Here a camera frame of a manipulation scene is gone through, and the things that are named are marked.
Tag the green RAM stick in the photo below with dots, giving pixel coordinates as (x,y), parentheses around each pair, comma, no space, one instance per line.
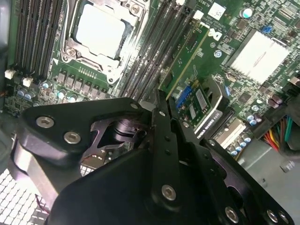
(185,56)

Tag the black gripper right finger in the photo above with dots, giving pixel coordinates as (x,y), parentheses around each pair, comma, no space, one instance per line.
(211,159)

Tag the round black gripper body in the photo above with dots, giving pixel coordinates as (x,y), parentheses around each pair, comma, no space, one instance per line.
(112,187)

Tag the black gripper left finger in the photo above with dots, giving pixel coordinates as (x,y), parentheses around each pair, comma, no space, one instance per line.
(70,117)

